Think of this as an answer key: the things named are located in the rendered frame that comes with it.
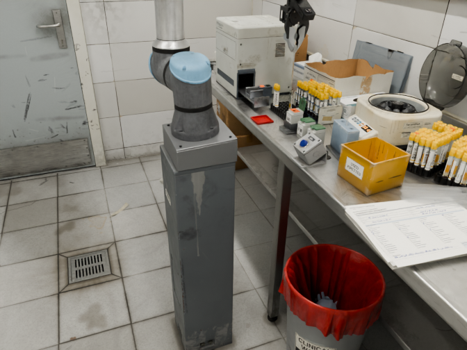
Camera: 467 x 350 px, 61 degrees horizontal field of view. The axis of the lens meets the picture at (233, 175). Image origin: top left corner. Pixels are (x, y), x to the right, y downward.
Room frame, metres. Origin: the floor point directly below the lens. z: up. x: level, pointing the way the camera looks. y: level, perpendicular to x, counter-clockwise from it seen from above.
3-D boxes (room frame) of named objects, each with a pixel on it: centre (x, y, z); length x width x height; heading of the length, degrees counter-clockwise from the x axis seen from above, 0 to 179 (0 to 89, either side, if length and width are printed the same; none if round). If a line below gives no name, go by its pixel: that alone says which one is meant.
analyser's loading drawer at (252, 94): (1.63, -0.07, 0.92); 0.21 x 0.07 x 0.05; 22
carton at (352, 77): (1.68, -0.47, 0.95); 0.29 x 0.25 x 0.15; 112
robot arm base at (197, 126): (1.16, 0.12, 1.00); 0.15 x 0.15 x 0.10
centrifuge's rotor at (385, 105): (1.32, -0.57, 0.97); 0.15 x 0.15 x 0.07
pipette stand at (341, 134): (1.17, -0.35, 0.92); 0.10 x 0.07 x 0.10; 13
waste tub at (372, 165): (1.00, -0.39, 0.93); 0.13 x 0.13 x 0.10; 26
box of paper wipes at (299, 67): (2.02, -0.40, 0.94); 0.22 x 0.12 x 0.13; 26
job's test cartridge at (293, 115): (1.35, -0.22, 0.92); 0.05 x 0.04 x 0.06; 112
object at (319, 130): (1.23, -0.27, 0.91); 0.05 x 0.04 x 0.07; 112
